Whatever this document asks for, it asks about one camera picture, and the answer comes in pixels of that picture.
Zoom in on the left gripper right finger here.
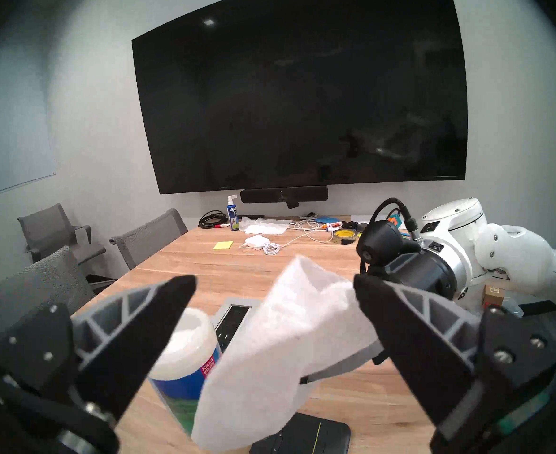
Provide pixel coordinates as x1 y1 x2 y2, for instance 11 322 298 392
354 274 556 454

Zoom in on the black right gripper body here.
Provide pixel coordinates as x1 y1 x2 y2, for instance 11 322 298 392
367 247 459 302

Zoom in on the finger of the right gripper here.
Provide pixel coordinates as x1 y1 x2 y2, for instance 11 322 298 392
301 340 383 387

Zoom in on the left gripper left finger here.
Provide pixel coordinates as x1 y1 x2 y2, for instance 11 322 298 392
0 274 198 423

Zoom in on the white disinfecting wipe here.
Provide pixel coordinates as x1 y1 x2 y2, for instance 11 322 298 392
191 255 382 451

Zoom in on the black Logitech keyboard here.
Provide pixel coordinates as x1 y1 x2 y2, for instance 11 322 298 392
250 413 351 454

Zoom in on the disinfecting wipes canister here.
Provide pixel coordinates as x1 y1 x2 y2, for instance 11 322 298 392
148 307 222 435

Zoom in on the small brown cardboard box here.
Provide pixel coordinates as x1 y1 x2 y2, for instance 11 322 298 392
484 283 505 309

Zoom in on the grey mesh office chair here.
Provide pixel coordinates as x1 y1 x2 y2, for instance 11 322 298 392
109 208 189 271
0 246 96 345

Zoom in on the white table power outlet panel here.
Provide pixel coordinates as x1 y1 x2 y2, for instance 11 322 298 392
210 297 264 359

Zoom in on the grey office chair with armrests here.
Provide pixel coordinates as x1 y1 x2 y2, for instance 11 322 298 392
17 203 106 264

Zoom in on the crumpled white tissue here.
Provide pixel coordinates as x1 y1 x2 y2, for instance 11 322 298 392
239 217 293 236

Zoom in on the blue whiteboard cleaner spray bottle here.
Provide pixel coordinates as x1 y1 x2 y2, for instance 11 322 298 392
226 195 241 231

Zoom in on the black video conference bar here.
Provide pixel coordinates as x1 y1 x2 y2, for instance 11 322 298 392
240 185 329 209

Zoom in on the large black TV screen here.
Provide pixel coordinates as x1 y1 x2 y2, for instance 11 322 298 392
131 0 469 195

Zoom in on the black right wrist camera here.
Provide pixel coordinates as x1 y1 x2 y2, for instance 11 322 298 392
356 220 423 269

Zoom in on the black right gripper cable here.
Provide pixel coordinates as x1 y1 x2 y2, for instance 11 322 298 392
370 198 423 241

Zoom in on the white charger cable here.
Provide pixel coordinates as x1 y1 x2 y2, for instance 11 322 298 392
245 219 335 256

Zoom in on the coiled black cable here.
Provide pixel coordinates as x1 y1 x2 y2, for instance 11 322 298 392
198 210 229 229

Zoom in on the glass wall whiteboard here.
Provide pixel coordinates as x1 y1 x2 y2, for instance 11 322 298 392
0 56 56 203

